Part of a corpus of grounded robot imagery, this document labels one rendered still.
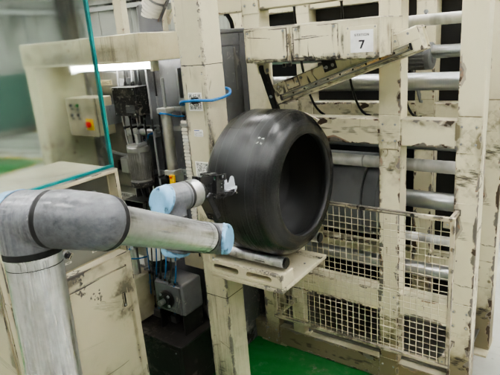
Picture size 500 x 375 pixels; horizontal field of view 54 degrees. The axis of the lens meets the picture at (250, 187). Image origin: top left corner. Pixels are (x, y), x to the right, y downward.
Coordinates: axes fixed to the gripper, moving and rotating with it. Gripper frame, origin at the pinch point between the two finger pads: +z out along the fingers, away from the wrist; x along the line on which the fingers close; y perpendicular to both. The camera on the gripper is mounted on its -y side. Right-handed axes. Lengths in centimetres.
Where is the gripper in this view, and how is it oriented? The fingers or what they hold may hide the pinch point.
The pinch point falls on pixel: (234, 189)
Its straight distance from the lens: 175.4
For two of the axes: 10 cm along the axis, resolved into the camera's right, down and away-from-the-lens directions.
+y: -0.1, -9.8, -1.9
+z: 5.8, -1.6, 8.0
